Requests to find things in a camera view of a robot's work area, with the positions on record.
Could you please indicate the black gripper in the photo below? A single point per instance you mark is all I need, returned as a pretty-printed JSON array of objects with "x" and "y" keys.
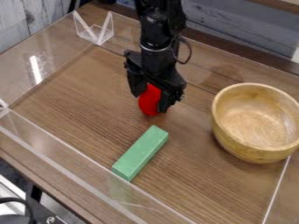
[{"x": 155, "y": 68}]

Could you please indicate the red toy radish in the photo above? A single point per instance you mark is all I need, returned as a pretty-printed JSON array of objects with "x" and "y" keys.
[{"x": 148, "y": 100}]

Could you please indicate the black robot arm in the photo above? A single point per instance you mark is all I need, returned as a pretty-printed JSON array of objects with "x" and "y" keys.
[{"x": 161, "y": 23}]

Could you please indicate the green rectangular block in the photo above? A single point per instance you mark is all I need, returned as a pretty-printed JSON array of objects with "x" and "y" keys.
[{"x": 133, "y": 160}]

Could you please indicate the wooden bowl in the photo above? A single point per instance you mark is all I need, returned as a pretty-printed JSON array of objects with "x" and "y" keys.
[{"x": 255, "y": 122}]

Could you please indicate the clear acrylic corner bracket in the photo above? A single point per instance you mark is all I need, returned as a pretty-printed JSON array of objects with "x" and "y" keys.
[{"x": 97, "y": 34}]

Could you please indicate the clear acrylic tray wall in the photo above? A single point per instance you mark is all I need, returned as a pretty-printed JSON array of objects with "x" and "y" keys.
[{"x": 99, "y": 196}]

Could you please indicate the black metal table bracket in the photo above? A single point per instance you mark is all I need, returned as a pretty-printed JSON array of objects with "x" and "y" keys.
[{"x": 43, "y": 215}]

